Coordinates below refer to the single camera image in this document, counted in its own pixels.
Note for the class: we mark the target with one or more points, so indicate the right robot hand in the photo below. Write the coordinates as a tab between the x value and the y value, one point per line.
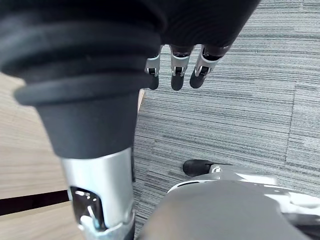
82	75

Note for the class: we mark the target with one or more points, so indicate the light wooden cabinet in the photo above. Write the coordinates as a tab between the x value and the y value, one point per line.
27	150

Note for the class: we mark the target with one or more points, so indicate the dark robot foot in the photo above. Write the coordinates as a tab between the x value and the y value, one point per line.
196	168

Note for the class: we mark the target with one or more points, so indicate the silver robot leg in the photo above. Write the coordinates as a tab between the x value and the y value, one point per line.
225	207

